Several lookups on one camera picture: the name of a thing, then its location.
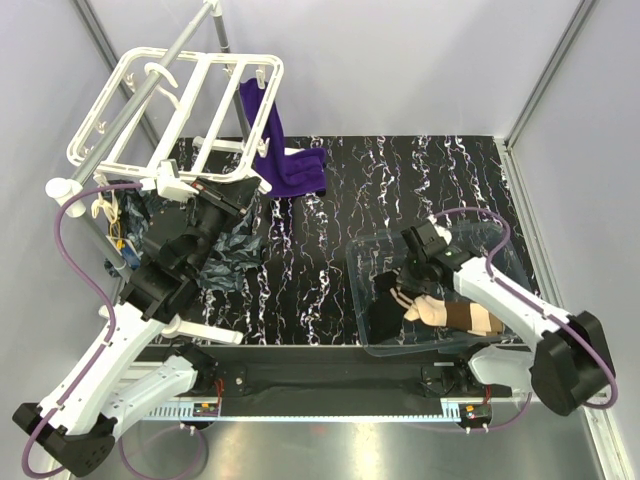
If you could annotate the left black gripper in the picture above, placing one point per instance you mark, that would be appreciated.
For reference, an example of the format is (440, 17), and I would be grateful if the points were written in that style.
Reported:
(231, 198)

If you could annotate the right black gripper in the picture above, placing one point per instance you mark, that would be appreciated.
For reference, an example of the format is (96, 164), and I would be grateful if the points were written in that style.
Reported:
(407, 282)

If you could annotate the black striped sock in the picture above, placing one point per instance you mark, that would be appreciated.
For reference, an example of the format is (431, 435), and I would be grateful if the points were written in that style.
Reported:
(386, 313)

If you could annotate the white plastic clip hanger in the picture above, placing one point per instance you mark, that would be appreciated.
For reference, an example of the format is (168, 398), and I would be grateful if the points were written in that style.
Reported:
(218, 160)

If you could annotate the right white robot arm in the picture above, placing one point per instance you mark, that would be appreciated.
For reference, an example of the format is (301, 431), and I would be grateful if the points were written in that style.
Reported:
(566, 361)

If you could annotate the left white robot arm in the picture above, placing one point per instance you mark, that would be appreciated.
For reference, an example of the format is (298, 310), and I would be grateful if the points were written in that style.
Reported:
(80, 421)

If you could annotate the cream sock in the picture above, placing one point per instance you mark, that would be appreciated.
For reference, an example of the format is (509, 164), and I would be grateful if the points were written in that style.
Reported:
(429, 310)

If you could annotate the purple sock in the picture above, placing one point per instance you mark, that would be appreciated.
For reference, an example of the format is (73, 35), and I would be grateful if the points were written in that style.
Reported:
(290, 175)

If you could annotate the dark leaf patterned cloth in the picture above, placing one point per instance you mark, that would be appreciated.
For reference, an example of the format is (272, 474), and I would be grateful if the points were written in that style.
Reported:
(237, 250)

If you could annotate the brown striped sock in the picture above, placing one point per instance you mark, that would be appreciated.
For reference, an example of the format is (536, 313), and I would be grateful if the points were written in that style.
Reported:
(473, 319)

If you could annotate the clear plastic bin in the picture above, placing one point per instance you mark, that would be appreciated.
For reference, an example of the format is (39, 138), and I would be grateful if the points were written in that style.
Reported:
(369, 256)

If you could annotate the black marbled mat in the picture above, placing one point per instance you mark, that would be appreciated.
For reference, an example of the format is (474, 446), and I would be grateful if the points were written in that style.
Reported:
(301, 293)

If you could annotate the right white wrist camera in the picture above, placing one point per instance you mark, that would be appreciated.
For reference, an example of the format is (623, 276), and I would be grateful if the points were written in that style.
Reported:
(444, 233)

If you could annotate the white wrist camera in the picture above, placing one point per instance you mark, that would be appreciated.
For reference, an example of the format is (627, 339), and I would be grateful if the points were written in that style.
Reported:
(444, 233)
(169, 184)

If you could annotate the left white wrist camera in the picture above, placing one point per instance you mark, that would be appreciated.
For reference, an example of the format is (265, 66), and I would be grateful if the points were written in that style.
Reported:
(169, 184)

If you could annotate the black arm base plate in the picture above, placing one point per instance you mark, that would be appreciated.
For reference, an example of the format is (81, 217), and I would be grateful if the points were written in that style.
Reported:
(326, 381)

